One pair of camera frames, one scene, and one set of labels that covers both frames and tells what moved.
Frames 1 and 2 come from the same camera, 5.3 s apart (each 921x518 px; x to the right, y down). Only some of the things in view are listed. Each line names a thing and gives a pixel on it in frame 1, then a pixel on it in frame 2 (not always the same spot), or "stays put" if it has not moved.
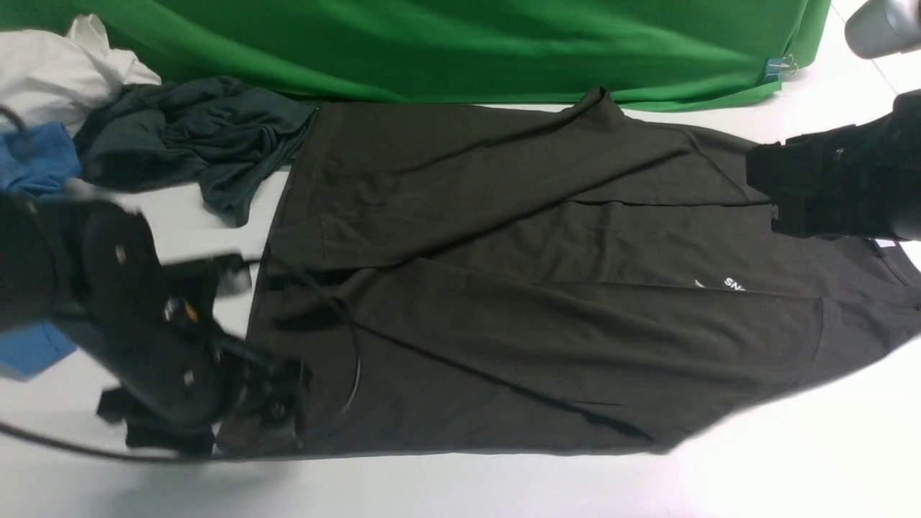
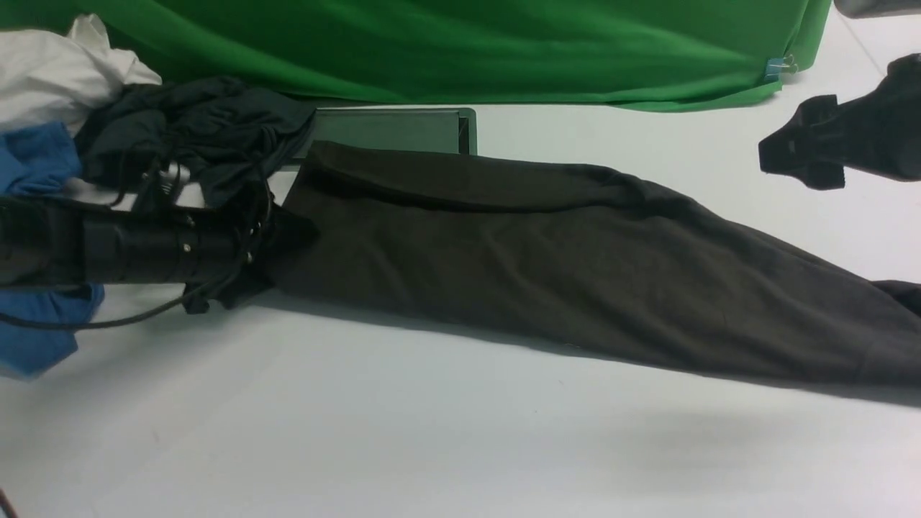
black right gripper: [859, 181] → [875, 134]
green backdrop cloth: [690, 55] stays put
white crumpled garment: [46, 78] stays put
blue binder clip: [777, 65] stays put
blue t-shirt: [26, 351] stays put
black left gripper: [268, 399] → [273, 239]
